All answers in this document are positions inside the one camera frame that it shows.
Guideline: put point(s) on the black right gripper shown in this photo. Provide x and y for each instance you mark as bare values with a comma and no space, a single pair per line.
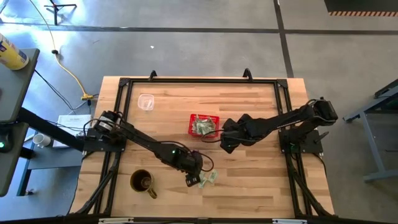
236,137

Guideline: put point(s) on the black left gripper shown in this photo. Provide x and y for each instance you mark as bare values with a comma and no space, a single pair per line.
191,165

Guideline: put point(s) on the pale green printed paper packet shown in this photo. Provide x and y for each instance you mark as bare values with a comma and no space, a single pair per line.
213,176
211,124
202,183
199,127

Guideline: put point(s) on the red plastic basket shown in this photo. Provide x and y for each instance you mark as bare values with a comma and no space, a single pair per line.
190,127

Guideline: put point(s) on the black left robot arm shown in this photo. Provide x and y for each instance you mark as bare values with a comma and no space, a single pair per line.
146,144

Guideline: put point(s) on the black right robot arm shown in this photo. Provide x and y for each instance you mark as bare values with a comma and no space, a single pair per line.
289,116

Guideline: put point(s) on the brown ceramic mug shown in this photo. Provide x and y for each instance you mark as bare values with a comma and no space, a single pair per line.
134,180

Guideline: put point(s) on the clear plastic container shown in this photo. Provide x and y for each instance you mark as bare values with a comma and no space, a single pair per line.
146,102

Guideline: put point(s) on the white paper box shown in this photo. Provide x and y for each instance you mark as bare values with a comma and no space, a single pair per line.
70,124

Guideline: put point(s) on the blue grey shelf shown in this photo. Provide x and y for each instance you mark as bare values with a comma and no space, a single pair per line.
53,158

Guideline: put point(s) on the white mug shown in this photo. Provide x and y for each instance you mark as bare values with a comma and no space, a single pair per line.
40,140

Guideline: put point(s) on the black mat with hazard stripes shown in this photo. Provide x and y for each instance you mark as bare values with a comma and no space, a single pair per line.
360,6

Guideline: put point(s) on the dark grey panel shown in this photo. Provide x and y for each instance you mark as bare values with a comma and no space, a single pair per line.
9,168

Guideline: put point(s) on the grey side table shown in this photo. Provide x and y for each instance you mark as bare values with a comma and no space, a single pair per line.
15,90

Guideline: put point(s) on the black tripod stand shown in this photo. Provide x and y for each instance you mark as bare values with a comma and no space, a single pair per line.
56,9

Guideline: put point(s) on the yellow cylindrical can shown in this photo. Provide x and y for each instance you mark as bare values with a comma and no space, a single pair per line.
12,56

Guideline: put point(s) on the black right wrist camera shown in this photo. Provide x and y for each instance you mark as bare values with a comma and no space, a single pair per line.
230,124

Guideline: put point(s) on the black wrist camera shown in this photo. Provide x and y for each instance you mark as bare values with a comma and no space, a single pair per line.
197,155
230,124

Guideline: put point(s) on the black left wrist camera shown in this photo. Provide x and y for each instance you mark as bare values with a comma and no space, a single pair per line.
197,155

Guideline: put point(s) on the black frame bar with lights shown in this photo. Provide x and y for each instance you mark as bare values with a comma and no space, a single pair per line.
199,221

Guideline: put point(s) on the grey metal table frame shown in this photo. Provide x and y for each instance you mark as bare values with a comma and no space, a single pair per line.
373,146

